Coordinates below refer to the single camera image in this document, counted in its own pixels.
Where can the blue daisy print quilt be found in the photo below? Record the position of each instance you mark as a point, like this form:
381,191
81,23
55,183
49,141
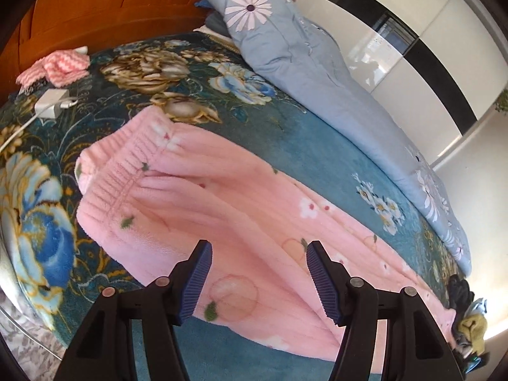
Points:
317,67

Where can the pink fleece pants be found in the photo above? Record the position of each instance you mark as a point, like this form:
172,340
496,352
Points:
238,222

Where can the teal floral blanket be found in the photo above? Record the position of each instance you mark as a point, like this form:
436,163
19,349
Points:
301,139

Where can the mustard knit sweater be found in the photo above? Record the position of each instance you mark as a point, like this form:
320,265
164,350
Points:
472,331

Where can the grey pillow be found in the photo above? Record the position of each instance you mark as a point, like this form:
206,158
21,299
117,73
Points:
217,24

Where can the dark cloth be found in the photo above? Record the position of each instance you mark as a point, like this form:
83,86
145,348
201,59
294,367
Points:
460,293

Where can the white wardrobe with black stripe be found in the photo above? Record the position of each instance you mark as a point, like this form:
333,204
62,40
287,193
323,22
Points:
416,16

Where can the white charger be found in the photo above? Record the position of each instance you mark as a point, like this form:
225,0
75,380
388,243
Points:
50,103

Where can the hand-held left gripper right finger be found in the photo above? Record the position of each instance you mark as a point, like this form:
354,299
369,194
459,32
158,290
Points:
323,285

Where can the blue garment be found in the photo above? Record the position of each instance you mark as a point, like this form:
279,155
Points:
479,305

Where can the grey patterned bed sheet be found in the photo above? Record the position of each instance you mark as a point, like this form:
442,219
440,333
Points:
24,341

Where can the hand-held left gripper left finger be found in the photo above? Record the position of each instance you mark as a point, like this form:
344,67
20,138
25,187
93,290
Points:
194,285

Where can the green trailing plant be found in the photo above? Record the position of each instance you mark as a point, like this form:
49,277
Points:
502,103

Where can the pink zigzag cloth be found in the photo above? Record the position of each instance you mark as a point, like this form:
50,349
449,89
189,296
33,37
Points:
63,65

